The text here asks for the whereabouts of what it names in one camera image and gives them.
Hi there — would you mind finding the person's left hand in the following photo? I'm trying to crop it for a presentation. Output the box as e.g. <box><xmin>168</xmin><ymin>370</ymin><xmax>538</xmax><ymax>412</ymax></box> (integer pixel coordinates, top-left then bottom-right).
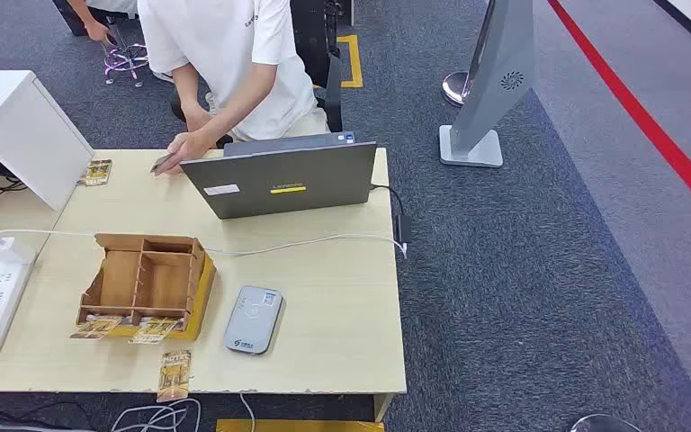
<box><xmin>163</xmin><ymin>130</ymin><xmax>219</xmax><ymax>176</ymax></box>

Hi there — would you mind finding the person's right hand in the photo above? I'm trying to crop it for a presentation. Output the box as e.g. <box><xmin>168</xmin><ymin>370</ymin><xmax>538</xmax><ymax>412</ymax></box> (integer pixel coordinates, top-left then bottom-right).
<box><xmin>185</xmin><ymin>107</ymin><xmax>214</xmax><ymax>133</ymax></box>
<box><xmin>85</xmin><ymin>19</ymin><xmax>112</xmax><ymax>44</ymax></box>

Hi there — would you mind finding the ID card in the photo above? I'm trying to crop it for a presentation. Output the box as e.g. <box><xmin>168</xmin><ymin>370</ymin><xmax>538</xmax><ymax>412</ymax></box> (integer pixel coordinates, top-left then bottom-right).
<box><xmin>149</xmin><ymin>153</ymin><xmax>175</xmax><ymax>176</ymax></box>

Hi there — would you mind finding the person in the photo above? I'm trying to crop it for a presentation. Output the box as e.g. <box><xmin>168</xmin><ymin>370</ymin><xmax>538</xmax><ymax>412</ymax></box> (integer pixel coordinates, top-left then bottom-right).
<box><xmin>51</xmin><ymin>0</ymin><xmax>139</xmax><ymax>44</ymax></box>
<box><xmin>137</xmin><ymin>0</ymin><xmax>332</xmax><ymax>177</ymax></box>

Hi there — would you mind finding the hotel key card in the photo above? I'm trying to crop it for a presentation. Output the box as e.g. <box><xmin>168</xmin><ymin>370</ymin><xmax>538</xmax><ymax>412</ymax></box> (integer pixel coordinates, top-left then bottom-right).
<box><xmin>76</xmin><ymin>158</ymin><xmax>113</xmax><ymax>188</ymax></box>
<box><xmin>156</xmin><ymin>350</ymin><xmax>193</xmax><ymax>403</ymax></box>
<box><xmin>69</xmin><ymin>317</ymin><xmax>123</xmax><ymax>341</ymax></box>
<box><xmin>129</xmin><ymin>319</ymin><xmax>181</xmax><ymax>346</ymax></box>

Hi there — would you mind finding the wooden card organizer box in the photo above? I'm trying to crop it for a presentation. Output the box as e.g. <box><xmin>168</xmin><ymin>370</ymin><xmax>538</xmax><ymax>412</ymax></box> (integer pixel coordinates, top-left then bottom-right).
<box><xmin>76</xmin><ymin>232</ymin><xmax>207</xmax><ymax>328</ymax></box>

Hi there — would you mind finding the grey card reader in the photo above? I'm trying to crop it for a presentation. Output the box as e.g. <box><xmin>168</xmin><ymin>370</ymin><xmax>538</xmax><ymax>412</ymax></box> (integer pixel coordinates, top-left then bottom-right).
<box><xmin>223</xmin><ymin>285</ymin><xmax>284</xmax><ymax>356</ymax></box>

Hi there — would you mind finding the chrome stool base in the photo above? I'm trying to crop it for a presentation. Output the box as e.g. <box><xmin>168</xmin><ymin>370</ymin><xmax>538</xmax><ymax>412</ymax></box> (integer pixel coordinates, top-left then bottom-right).
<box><xmin>102</xmin><ymin>23</ymin><xmax>151</xmax><ymax>89</ymax></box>

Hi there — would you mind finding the grey laptop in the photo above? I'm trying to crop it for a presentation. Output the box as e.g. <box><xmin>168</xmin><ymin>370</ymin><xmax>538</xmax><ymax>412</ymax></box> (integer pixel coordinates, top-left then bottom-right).
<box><xmin>179</xmin><ymin>130</ymin><xmax>378</xmax><ymax>221</ymax></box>

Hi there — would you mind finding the white cabinet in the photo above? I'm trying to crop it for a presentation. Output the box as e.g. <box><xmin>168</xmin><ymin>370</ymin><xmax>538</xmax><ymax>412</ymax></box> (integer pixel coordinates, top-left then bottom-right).
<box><xmin>0</xmin><ymin>70</ymin><xmax>95</xmax><ymax>212</ymax></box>

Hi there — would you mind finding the black office chair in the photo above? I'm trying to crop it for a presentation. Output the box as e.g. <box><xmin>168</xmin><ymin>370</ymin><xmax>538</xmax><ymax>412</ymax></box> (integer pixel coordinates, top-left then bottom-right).
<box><xmin>290</xmin><ymin>0</ymin><xmax>346</xmax><ymax>133</ymax></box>

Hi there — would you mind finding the white charger plug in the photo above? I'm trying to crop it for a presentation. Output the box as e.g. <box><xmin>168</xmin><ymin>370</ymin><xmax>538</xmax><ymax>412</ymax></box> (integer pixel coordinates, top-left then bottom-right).
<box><xmin>0</xmin><ymin>236</ymin><xmax>35</xmax><ymax>266</ymax></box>

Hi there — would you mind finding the black laptop power adapter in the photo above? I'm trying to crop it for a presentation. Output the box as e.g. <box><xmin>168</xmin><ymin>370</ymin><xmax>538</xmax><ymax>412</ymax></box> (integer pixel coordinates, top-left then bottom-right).
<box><xmin>370</xmin><ymin>183</ymin><xmax>413</xmax><ymax>246</ymax></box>

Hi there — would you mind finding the chrome stanchion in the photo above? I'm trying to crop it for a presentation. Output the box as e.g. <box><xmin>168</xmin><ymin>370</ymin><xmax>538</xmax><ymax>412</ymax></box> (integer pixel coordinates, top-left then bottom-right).
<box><xmin>569</xmin><ymin>413</ymin><xmax>643</xmax><ymax>432</ymax></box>
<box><xmin>441</xmin><ymin>0</ymin><xmax>498</xmax><ymax>109</ymax></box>

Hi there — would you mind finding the yellow board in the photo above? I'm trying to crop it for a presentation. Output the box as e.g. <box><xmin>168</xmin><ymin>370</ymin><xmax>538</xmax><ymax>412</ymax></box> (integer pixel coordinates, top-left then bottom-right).
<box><xmin>215</xmin><ymin>418</ymin><xmax>385</xmax><ymax>432</ymax></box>

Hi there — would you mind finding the grey kiosk stand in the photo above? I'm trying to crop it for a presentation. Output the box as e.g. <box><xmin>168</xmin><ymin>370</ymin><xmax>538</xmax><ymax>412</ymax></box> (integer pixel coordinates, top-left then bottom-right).
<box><xmin>438</xmin><ymin>0</ymin><xmax>536</xmax><ymax>169</ymax></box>

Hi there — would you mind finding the white charger cable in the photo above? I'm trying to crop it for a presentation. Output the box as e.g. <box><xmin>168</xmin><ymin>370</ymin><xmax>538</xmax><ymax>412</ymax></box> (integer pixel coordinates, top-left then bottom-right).
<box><xmin>0</xmin><ymin>229</ymin><xmax>409</xmax><ymax>258</ymax></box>

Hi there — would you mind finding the white cable bundle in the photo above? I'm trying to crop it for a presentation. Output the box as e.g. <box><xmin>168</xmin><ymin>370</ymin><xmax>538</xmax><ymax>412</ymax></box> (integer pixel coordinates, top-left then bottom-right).
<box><xmin>110</xmin><ymin>398</ymin><xmax>202</xmax><ymax>432</ymax></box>

